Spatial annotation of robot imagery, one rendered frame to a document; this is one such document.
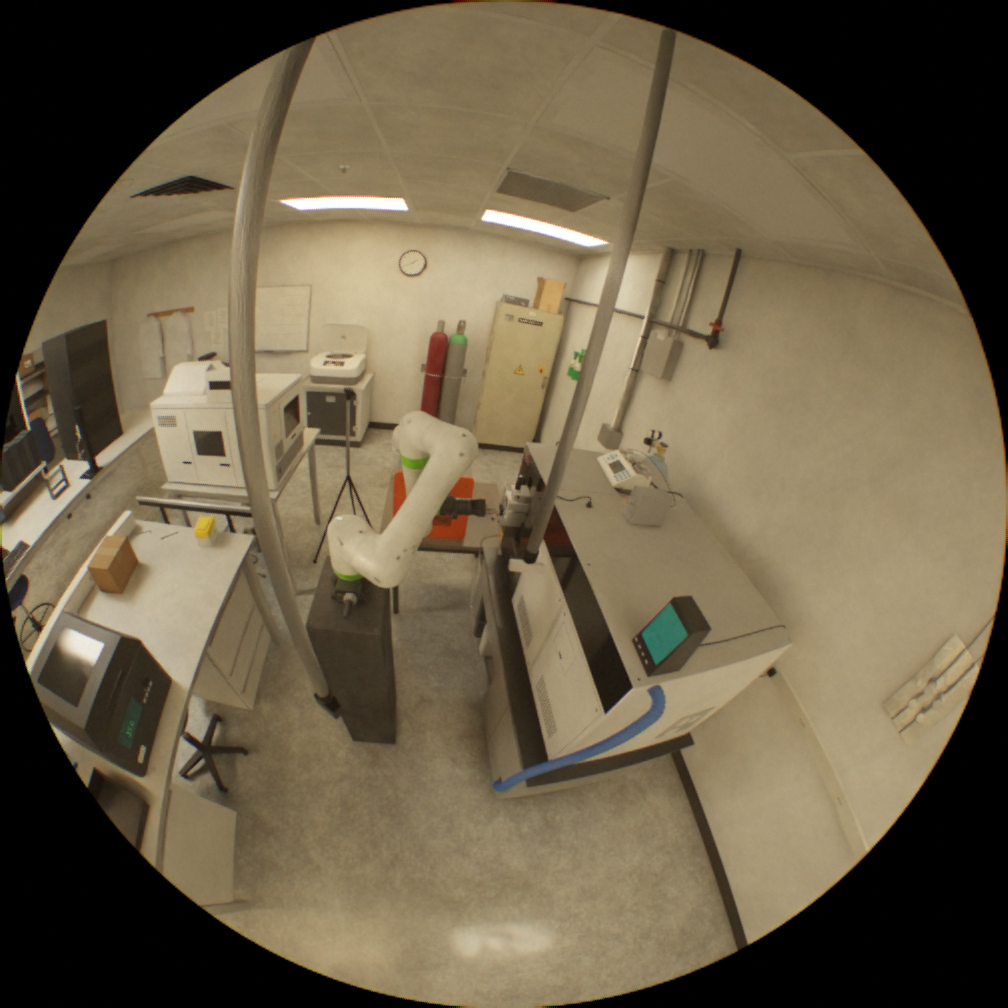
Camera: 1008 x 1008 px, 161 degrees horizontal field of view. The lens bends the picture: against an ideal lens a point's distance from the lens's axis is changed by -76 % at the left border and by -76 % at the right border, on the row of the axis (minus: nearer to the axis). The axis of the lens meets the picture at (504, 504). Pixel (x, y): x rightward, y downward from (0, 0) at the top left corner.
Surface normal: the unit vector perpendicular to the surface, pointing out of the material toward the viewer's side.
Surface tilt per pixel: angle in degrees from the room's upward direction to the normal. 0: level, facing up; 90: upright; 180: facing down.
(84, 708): 0
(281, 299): 90
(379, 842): 0
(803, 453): 90
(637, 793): 0
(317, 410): 91
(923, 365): 90
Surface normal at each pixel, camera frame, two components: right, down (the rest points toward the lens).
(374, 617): 0.20, -0.81
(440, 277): 0.15, 0.58
